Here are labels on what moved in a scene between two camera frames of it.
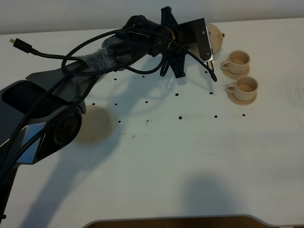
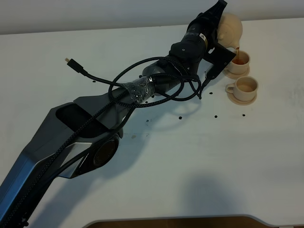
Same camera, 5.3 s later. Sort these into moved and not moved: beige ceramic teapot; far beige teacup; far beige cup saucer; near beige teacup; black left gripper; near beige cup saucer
Moved: black left gripper; beige ceramic teapot
Not moved: far beige cup saucer; near beige teacup; near beige cup saucer; far beige teacup
